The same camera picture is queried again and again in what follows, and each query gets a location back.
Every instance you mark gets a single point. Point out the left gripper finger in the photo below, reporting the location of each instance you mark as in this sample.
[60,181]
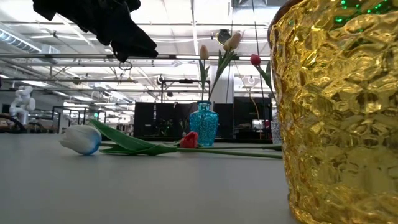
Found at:
[133,43]

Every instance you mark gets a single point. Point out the red artificial tulip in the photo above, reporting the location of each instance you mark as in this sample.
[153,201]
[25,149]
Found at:
[256,59]
[189,140]

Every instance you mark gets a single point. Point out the blue glass vase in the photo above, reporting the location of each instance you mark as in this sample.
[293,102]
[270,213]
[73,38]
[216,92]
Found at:
[203,127]

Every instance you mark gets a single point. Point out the clear glass vase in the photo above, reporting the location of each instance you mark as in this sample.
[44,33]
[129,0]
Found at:
[275,130]

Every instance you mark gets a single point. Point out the yellow glass vase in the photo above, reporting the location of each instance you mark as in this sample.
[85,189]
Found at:
[339,118]

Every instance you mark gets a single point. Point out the black round ceiling fixture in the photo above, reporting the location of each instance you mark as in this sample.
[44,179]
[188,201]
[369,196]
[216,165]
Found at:
[221,35]

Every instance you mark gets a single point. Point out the white robot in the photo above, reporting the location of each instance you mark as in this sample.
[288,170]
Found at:
[23,102]

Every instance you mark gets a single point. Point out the white blue-tipped artificial tulip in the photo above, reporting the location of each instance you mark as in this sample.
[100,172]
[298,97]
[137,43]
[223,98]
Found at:
[81,139]

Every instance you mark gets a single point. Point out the black gantry frame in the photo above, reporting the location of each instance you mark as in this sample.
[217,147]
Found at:
[186,81]

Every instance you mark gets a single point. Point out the black partition wall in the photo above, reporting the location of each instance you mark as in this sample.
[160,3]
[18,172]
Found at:
[146,118]

